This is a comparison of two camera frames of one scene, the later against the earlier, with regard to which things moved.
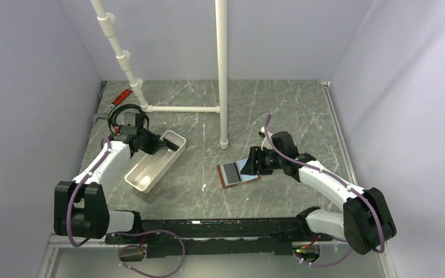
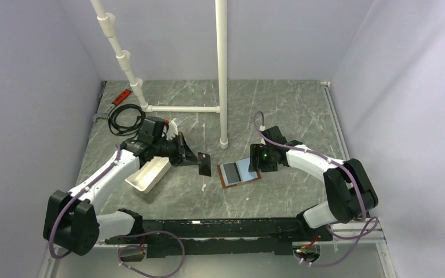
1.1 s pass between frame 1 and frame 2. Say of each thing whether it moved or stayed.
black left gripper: moved
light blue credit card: stayed
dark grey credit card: stayed
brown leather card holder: stayed
